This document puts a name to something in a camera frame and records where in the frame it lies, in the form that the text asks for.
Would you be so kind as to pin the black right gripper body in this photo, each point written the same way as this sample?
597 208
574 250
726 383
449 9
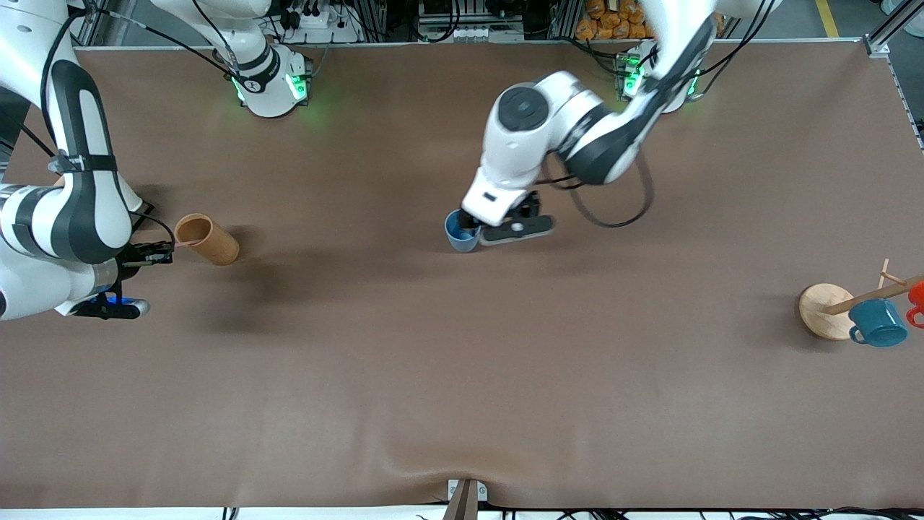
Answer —
134 255

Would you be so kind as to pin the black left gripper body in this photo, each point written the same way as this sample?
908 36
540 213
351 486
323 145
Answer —
529 205

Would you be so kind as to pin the light blue plastic cup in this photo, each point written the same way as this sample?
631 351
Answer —
456 235

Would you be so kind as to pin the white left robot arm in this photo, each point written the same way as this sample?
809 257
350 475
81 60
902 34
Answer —
520 137

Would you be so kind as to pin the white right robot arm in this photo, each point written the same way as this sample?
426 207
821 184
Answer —
79 209

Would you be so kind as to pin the brown cylindrical holder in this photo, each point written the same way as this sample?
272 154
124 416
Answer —
215 245

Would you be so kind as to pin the brown table cloth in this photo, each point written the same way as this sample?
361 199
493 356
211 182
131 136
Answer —
462 361

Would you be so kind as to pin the white terminal strip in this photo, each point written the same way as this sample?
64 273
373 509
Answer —
476 32

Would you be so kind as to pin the pile of orange bread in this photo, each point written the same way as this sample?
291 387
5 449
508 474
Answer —
613 22

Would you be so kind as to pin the white power strip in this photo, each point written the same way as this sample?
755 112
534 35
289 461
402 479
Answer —
317 25

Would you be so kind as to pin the wooden mug tree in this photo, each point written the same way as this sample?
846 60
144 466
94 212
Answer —
823 307

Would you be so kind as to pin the teal ceramic mug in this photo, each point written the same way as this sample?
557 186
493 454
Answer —
879 323

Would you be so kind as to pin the orange ceramic mug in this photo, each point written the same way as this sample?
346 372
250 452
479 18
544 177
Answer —
917 296

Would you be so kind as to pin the aluminium frame profile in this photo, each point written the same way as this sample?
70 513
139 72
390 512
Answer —
884 36
90 25

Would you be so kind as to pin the grey metal bracket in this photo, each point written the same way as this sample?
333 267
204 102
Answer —
481 492

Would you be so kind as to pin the brown camera pole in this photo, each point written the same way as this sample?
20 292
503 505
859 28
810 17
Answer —
462 505

